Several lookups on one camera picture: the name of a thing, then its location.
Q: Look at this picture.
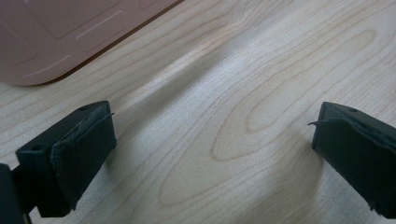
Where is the pink plastic tray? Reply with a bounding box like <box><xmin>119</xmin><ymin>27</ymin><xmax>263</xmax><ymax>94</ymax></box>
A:
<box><xmin>0</xmin><ymin>0</ymin><xmax>185</xmax><ymax>87</ymax></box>

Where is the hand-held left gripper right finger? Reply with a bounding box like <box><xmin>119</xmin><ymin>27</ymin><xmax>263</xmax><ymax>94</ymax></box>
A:
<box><xmin>307</xmin><ymin>101</ymin><xmax>396</xmax><ymax>219</ymax></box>

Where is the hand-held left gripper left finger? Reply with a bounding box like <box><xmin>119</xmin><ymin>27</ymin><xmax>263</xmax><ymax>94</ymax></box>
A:
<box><xmin>15</xmin><ymin>100</ymin><xmax>118</xmax><ymax>218</ymax></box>

